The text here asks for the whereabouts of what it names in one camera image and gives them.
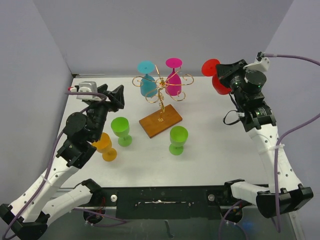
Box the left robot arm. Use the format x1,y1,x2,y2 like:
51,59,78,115
0,81,125,240

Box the blue wine glass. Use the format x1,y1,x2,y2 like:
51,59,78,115
137,60,157,98

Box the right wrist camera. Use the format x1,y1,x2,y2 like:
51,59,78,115
243,52,270,73

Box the gold wire glass rack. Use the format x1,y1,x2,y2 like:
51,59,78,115
131,64,195,112

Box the wooden rack base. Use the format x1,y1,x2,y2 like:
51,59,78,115
139,104,183,139

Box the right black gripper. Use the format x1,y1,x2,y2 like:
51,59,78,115
215,59,250,106

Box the green wine glass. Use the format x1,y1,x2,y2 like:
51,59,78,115
110,117,132,147
169,126,189,156

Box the magenta wine glass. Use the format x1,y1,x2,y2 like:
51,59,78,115
165,57,183,97

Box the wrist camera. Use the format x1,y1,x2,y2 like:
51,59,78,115
243,52,270,73
67,81,103,102

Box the orange wine glass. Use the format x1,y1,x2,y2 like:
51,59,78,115
92,132,117,162

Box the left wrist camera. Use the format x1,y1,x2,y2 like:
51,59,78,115
67,81,103,102

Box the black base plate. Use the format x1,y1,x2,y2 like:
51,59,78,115
84,185,237,220

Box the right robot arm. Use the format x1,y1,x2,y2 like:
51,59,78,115
215,57,314,218

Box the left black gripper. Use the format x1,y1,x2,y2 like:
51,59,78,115
87,84,123,142

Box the red wine glass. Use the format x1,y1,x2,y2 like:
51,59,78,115
201,58,231,95

